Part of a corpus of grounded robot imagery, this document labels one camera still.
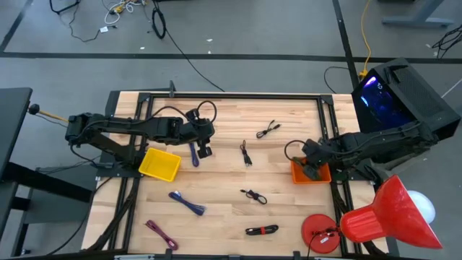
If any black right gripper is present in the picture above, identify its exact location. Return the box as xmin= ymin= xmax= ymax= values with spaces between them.
xmin=300 ymin=139 xmax=335 ymax=182

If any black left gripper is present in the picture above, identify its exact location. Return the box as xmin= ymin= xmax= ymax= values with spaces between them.
xmin=182 ymin=117 xmax=217 ymax=160

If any purple braided USB cable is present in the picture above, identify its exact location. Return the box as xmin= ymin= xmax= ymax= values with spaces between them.
xmin=188 ymin=142 xmax=201 ymax=168

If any blue braided USB cable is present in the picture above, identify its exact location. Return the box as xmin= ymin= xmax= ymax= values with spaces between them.
xmin=167 ymin=191 xmax=208 ymax=217

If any thin black USB cable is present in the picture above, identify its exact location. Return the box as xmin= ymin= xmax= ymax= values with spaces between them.
xmin=256 ymin=119 xmax=282 ymax=139

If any black cable with red tie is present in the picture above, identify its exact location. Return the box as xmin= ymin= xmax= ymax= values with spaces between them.
xmin=245 ymin=224 xmax=280 ymax=236

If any magenta braided USB cable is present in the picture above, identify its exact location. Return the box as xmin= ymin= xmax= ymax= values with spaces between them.
xmin=144 ymin=220 xmax=179 ymax=251

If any orange plastic bin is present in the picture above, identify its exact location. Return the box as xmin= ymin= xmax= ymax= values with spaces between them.
xmin=290 ymin=157 xmax=332 ymax=185

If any yellow plastic bin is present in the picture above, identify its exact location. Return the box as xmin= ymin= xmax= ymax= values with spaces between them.
xmin=138 ymin=147 xmax=183 ymax=183

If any red round lamp base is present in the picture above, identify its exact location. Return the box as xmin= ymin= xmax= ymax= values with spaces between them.
xmin=301 ymin=213 xmax=342 ymax=254

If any red desk lamp shade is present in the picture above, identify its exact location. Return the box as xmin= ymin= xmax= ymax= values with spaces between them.
xmin=339 ymin=174 xmax=444 ymax=250

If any white lamp bulb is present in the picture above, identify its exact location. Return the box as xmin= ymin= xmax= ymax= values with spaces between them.
xmin=406 ymin=190 xmax=437 ymax=225

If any black computer case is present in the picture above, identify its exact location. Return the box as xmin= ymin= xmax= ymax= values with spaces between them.
xmin=351 ymin=57 xmax=462 ymax=142

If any yellow stick with black knob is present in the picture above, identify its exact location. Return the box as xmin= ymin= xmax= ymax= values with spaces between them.
xmin=27 ymin=103 xmax=70 ymax=124

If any grey desk leg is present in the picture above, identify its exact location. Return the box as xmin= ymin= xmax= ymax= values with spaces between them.
xmin=377 ymin=0 xmax=456 ymax=29

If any black desk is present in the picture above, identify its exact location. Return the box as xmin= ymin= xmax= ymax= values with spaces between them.
xmin=0 ymin=87 xmax=93 ymax=258

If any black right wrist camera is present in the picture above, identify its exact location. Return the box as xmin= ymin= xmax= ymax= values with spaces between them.
xmin=305 ymin=139 xmax=321 ymax=155

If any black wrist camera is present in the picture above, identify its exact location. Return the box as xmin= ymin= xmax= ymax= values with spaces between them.
xmin=305 ymin=139 xmax=321 ymax=155
xmin=185 ymin=107 xmax=201 ymax=123

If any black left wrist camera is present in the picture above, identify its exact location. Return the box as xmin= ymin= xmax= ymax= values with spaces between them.
xmin=185 ymin=107 xmax=201 ymax=123

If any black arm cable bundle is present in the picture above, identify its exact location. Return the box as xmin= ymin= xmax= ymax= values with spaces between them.
xmin=86 ymin=176 xmax=141 ymax=252
xmin=331 ymin=180 xmax=383 ymax=258

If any black aluminium table frame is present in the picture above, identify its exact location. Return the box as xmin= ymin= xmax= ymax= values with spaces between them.
xmin=81 ymin=79 xmax=401 ymax=260

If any thin black floor cable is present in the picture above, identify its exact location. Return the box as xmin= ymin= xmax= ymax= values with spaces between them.
xmin=67 ymin=3 xmax=118 ymax=43
xmin=323 ymin=66 xmax=350 ymax=95

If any yellow floor cable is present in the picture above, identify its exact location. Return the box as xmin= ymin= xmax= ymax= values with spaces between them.
xmin=358 ymin=0 xmax=373 ymax=80

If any black coiled floor cable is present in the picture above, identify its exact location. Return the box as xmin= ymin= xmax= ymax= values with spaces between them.
xmin=151 ymin=0 xmax=225 ymax=93

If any white cable bundle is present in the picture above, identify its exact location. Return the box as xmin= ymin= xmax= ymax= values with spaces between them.
xmin=103 ymin=0 xmax=147 ymax=26

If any black floor cable bundle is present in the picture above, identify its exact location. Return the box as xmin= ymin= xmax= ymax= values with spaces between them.
xmin=431 ymin=23 xmax=462 ymax=59

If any thick black floor cable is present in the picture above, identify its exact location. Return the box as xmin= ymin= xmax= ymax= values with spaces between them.
xmin=49 ymin=0 xmax=81 ymax=15

